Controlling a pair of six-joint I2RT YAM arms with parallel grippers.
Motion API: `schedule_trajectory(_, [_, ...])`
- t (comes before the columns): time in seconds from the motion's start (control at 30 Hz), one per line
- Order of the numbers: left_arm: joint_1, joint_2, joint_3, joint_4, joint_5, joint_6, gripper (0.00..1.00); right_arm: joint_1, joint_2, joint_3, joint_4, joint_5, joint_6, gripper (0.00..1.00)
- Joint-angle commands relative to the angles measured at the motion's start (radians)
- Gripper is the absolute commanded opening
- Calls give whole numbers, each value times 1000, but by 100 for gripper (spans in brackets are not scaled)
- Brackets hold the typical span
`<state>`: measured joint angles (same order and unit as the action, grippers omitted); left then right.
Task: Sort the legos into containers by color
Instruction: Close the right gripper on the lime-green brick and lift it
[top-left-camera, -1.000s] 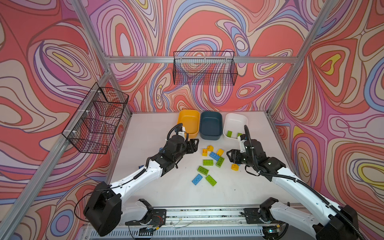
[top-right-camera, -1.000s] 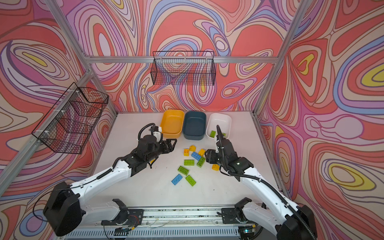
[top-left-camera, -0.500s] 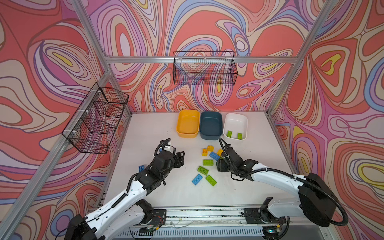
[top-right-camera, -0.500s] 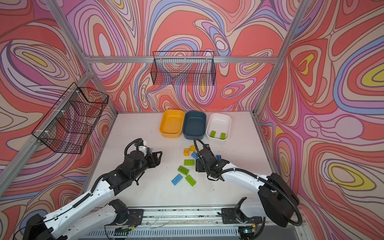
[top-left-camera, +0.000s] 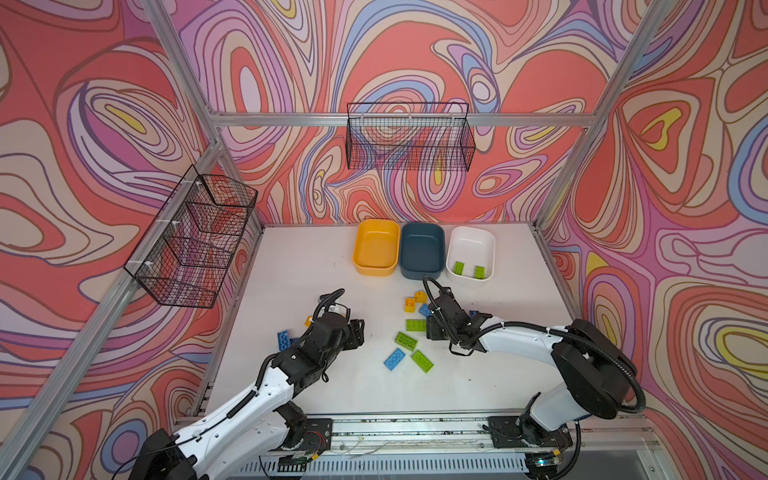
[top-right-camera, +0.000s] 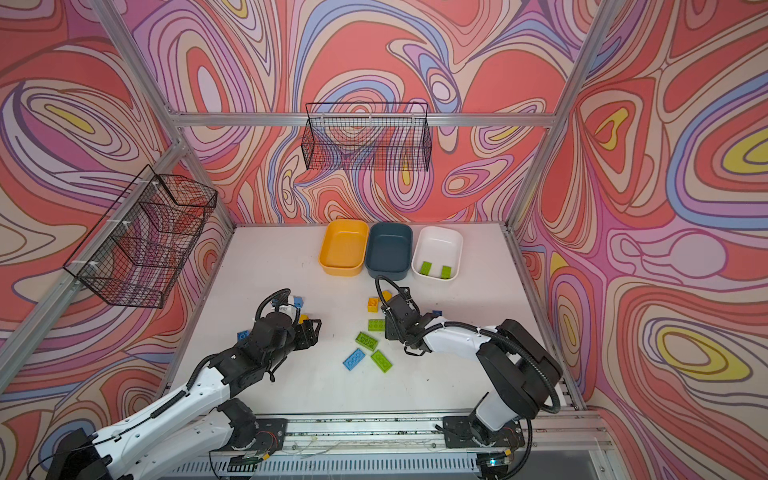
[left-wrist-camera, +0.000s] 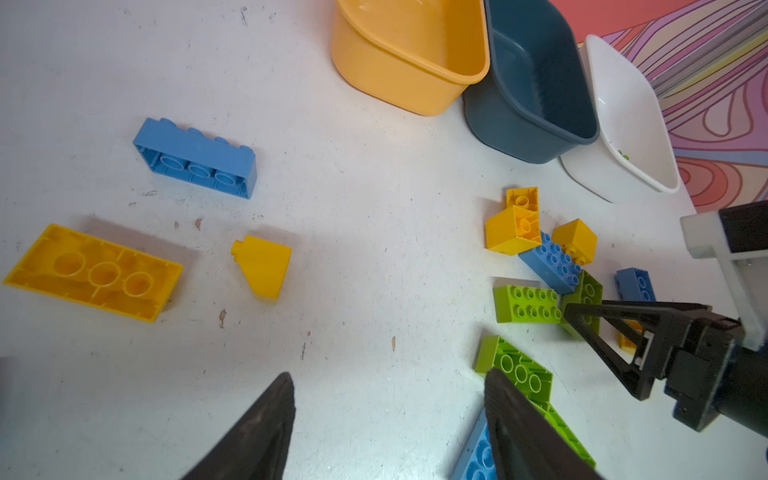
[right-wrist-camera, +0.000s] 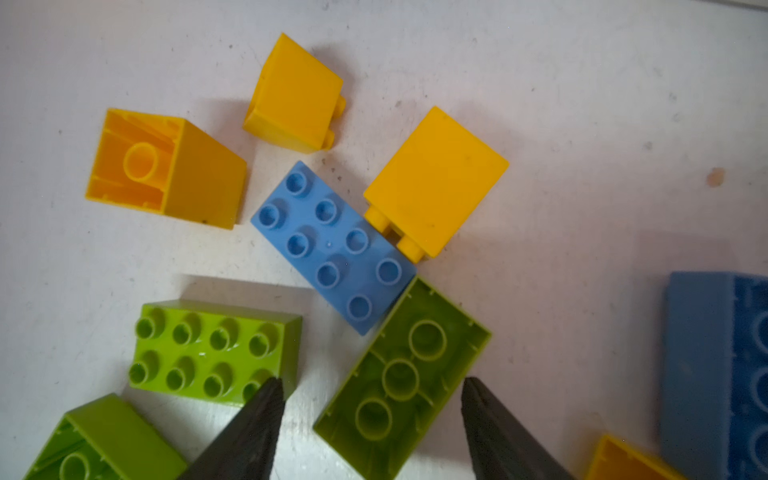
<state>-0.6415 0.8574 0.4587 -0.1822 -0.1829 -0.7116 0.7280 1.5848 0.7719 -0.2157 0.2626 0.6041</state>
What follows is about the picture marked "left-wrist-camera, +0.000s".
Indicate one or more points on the yellow sloped lego piece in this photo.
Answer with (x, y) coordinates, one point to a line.
(264, 265)

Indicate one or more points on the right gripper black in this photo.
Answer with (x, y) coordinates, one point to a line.
(698, 354)

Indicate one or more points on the white plastic bin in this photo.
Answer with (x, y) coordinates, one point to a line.
(632, 160)

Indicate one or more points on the yellow lego cube right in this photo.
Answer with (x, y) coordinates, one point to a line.
(577, 240)

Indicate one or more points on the blue lego brick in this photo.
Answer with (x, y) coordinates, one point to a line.
(634, 285)
(190, 156)
(553, 265)
(476, 461)

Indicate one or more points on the green lego brick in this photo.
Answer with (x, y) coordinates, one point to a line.
(518, 304)
(531, 378)
(588, 291)

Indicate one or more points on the yellow small lego brick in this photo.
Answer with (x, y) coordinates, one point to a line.
(527, 198)

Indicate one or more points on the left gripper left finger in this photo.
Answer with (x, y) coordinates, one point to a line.
(257, 445)

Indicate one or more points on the yellow lego brick right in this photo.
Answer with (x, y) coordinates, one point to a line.
(625, 343)

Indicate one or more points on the yellow flat lego brick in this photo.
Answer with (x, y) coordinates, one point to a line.
(72, 266)

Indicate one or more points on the dark teal plastic bin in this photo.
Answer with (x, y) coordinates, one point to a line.
(535, 103)

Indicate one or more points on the green lego brick lowest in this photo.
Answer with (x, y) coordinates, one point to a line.
(555, 420)

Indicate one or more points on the yellow plastic bin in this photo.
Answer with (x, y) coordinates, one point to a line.
(417, 55)

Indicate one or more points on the yellow lego cube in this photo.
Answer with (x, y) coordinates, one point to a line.
(513, 231)
(577, 240)

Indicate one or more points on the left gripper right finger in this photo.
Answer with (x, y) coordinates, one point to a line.
(524, 444)

